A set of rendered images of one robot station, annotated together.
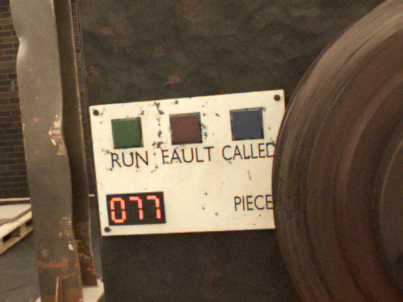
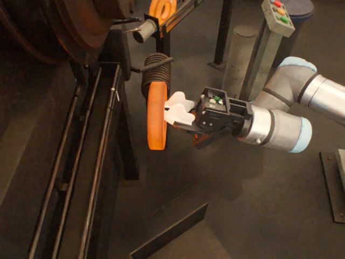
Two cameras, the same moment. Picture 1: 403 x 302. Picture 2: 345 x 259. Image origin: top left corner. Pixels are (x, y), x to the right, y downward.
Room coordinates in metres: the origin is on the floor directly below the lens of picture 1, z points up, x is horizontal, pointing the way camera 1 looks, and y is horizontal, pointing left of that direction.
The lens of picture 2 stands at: (0.50, 0.27, 1.30)
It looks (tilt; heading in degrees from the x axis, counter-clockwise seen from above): 53 degrees down; 261
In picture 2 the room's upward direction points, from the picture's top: straight up
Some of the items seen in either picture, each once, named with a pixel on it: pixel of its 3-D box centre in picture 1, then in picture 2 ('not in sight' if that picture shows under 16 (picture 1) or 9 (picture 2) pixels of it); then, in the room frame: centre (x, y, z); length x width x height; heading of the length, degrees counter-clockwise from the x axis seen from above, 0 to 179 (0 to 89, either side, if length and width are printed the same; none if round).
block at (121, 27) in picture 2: not in sight; (113, 51); (0.58, -0.59, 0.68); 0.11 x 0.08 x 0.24; 169
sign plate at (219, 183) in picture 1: (189, 165); not in sight; (0.78, -0.04, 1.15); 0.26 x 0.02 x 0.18; 79
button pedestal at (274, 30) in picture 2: not in sight; (264, 59); (-0.24, -0.88, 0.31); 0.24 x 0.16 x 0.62; 79
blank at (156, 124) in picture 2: not in sight; (158, 115); (0.47, -0.13, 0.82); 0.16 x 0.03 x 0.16; 78
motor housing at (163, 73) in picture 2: not in sight; (158, 106); (0.41, -0.65, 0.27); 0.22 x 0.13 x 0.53; 79
